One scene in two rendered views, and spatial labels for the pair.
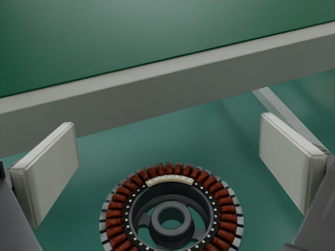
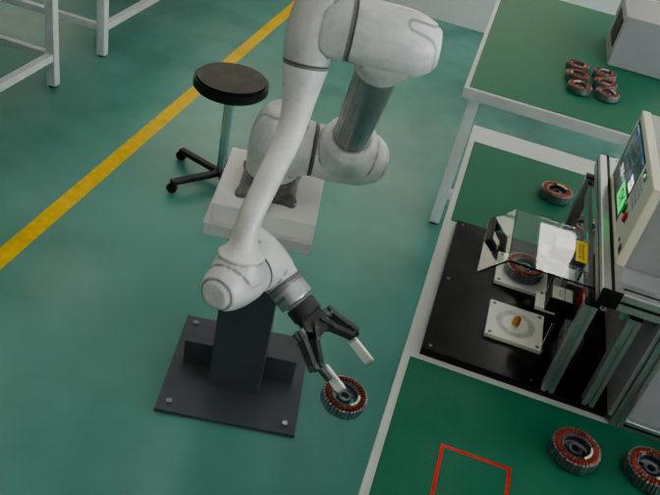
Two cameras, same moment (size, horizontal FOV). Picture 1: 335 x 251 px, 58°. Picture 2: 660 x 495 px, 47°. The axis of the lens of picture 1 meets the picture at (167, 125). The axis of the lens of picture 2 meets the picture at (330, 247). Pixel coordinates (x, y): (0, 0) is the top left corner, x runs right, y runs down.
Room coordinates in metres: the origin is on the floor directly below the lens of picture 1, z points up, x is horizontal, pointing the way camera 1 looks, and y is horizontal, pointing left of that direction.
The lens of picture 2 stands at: (0.57, -1.20, 2.02)
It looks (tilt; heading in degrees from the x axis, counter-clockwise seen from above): 36 degrees down; 116
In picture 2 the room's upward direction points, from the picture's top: 13 degrees clockwise
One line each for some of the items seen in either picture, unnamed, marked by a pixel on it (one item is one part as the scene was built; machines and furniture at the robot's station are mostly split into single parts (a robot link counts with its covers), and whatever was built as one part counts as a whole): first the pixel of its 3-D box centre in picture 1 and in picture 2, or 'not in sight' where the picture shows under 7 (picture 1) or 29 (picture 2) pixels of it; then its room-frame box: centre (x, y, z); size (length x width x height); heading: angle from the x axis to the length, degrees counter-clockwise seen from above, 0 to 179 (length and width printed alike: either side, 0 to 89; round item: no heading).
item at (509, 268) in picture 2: not in sight; (523, 268); (0.28, 0.68, 0.80); 0.11 x 0.11 x 0.04
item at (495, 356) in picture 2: not in sight; (521, 305); (0.33, 0.57, 0.76); 0.64 x 0.47 x 0.02; 107
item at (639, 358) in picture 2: not in sight; (630, 289); (0.56, 0.64, 0.92); 0.66 x 0.01 x 0.30; 107
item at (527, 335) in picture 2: not in sight; (514, 325); (0.35, 0.45, 0.78); 0.15 x 0.15 x 0.01; 17
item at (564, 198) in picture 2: not in sight; (556, 192); (0.19, 1.26, 0.77); 0.11 x 0.11 x 0.04
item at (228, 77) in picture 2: not in sight; (227, 130); (-1.35, 1.38, 0.28); 0.54 x 0.49 x 0.56; 17
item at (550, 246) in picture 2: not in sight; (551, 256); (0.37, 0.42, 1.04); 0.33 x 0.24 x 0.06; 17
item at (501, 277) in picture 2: not in sight; (521, 275); (0.28, 0.68, 0.78); 0.15 x 0.15 x 0.01; 17
